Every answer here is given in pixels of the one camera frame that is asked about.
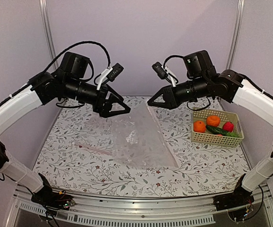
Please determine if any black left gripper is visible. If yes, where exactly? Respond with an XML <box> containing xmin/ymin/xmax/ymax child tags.
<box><xmin>64</xmin><ymin>77</ymin><xmax>131</xmax><ymax>117</ymax></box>

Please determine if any clear zip top bag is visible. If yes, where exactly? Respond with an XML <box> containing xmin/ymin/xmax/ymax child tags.
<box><xmin>80</xmin><ymin>101</ymin><xmax>178</xmax><ymax>168</ymax></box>

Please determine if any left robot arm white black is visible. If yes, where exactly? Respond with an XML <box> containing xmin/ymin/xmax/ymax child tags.
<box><xmin>0</xmin><ymin>52</ymin><xmax>130</xmax><ymax>205</ymax></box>

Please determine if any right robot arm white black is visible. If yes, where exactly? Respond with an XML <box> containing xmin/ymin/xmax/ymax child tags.
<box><xmin>147</xmin><ymin>50</ymin><xmax>273</xmax><ymax>206</ymax></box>

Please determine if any beige perforated plastic basket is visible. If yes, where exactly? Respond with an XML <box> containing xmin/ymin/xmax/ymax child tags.
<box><xmin>191</xmin><ymin>109</ymin><xmax>244</xmax><ymax>147</ymax></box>

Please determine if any orange tangerine front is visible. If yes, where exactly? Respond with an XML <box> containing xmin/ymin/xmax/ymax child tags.
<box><xmin>193</xmin><ymin>121</ymin><xmax>206</xmax><ymax>133</ymax></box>

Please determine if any orange tangerine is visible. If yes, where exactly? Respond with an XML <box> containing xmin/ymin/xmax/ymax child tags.
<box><xmin>193</xmin><ymin>121</ymin><xmax>206</xmax><ymax>133</ymax></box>
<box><xmin>206</xmin><ymin>115</ymin><xmax>221</xmax><ymax>127</ymax></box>

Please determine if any orange tangerine rear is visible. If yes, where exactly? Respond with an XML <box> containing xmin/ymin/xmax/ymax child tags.
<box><xmin>206</xmin><ymin>115</ymin><xmax>221</xmax><ymax>127</ymax></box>

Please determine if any green cucumber toy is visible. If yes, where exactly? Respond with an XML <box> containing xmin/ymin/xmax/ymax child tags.
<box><xmin>206</xmin><ymin>125</ymin><xmax>230</xmax><ymax>136</ymax></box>

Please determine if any red strawberry toy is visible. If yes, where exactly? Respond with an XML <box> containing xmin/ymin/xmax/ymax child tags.
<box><xmin>222</xmin><ymin>122</ymin><xmax>234</xmax><ymax>132</ymax></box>

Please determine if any green leafy vegetable toy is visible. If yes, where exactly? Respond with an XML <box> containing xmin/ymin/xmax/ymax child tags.
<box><xmin>227</xmin><ymin>132</ymin><xmax>240</xmax><ymax>138</ymax></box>

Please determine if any floral pattern table mat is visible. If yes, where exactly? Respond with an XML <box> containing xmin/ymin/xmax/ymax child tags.
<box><xmin>34</xmin><ymin>105</ymin><xmax>249</xmax><ymax>197</ymax></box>

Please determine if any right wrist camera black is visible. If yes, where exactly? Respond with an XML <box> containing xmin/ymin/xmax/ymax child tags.
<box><xmin>152</xmin><ymin>62</ymin><xmax>179</xmax><ymax>87</ymax></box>

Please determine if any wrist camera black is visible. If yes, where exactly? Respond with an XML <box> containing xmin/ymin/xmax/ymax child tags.
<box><xmin>152</xmin><ymin>62</ymin><xmax>179</xmax><ymax>87</ymax></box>
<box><xmin>94</xmin><ymin>63</ymin><xmax>124</xmax><ymax>90</ymax></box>

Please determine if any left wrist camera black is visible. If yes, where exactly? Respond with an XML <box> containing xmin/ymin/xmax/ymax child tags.
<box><xmin>94</xmin><ymin>63</ymin><xmax>124</xmax><ymax>90</ymax></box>

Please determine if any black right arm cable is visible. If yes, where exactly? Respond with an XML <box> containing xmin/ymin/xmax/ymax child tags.
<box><xmin>162</xmin><ymin>55</ymin><xmax>187</xmax><ymax>69</ymax></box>

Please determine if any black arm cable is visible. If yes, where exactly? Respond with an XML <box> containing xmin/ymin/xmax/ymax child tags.
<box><xmin>42</xmin><ymin>41</ymin><xmax>111</xmax><ymax>76</ymax></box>
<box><xmin>162</xmin><ymin>55</ymin><xmax>187</xmax><ymax>69</ymax></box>

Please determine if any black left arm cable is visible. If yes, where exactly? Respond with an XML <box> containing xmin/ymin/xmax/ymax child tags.
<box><xmin>42</xmin><ymin>41</ymin><xmax>111</xmax><ymax>76</ymax></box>

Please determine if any front aluminium rail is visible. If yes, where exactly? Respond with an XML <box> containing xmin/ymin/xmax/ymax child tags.
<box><xmin>5</xmin><ymin>184</ymin><xmax>273</xmax><ymax>227</ymax></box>

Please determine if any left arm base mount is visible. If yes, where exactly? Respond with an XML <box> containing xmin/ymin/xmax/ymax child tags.
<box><xmin>31</xmin><ymin>174</ymin><xmax>75</xmax><ymax>210</ymax></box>

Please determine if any right aluminium frame post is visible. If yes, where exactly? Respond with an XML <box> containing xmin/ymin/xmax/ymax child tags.
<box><xmin>226</xmin><ymin>0</ymin><xmax>245</xmax><ymax>69</ymax></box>

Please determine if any aluminium frame post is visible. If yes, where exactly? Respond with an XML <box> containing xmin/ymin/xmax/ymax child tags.
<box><xmin>39</xmin><ymin>0</ymin><xmax>56</xmax><ymax>60</ymax></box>
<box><xmin>226</xmin><ymin>0</ymin><xmax>245</xmax><ymax>69</ymax></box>

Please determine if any left aluminium frame post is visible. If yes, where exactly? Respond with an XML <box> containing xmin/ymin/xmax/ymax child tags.
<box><xmin>39</xmin><ymin>0</ymin><xmax>56</xmax><ymax>60</ymax></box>

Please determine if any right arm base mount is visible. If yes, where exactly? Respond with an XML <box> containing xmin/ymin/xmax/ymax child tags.
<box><xmin>213</xmin><ymin>174</ymin><xmax>254</xmax><ymax>211</ymax></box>

